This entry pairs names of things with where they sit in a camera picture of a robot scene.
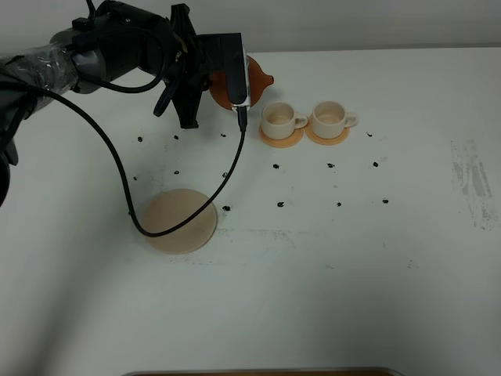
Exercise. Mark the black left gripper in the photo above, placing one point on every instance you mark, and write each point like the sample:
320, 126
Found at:
128, 37

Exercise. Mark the brown clay teapot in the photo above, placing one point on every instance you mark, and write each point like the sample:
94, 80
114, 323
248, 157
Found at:
259, 81

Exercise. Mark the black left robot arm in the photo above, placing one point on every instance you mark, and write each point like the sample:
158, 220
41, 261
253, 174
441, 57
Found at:
65, 64

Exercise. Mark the beige round teapot coaster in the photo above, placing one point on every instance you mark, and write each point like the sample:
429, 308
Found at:
170, 208

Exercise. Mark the left white teacup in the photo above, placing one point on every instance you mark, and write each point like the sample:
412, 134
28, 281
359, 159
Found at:
279, 120

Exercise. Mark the white teacup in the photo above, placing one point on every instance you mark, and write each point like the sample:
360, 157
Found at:
333, 112
279, 120

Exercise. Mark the left orange cup coaster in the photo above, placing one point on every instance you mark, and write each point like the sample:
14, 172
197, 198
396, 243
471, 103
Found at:
293, 139

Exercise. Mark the orange cup coaster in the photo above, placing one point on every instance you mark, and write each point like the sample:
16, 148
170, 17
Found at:
326, 134
293, 139

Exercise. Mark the right orange cup coaster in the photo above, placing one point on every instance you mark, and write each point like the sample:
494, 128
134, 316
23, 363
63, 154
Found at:
326, 134

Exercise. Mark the right white teacup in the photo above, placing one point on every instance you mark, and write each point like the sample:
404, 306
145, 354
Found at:
333, 112

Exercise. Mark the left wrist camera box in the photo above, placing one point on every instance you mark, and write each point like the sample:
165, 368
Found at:
224, 60

